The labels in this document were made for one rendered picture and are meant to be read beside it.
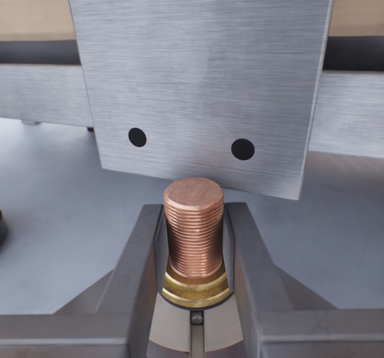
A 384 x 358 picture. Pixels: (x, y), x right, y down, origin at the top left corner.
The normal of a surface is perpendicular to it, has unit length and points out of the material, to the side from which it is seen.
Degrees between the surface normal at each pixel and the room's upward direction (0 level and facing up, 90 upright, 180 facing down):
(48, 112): 90
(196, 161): 90
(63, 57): 90
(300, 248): 180
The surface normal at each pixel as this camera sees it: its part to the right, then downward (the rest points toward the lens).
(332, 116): -0.35, 0.44
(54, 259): -0.03, -0.89
